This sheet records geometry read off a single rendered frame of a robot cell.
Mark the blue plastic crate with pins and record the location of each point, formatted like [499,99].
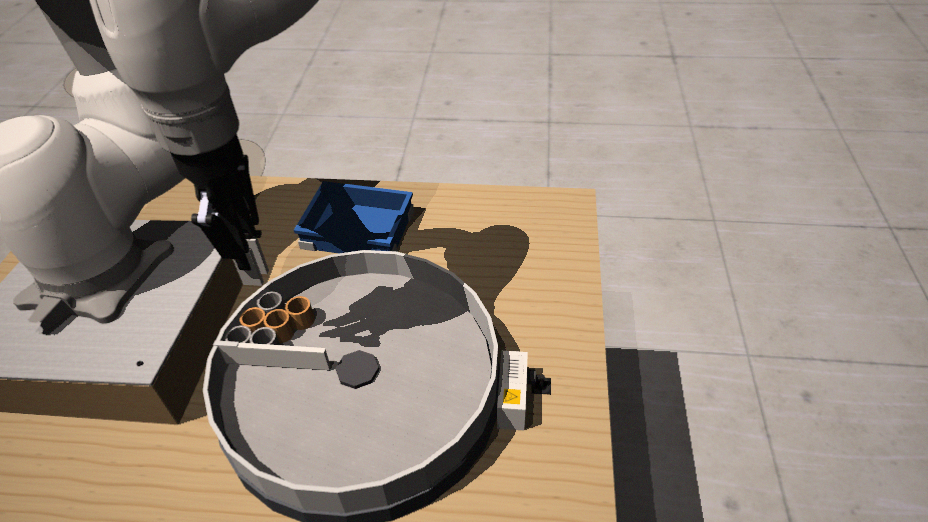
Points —
[346,218]

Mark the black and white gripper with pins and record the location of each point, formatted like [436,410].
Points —
[215,194]

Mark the bronze bushing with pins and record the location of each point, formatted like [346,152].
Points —
[280,322]
[253,316]
[302,316]

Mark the grey metal bushing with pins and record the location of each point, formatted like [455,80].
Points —
[264,335]
[239,334]
[270,301]

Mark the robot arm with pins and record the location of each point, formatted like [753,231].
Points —
[68,195]

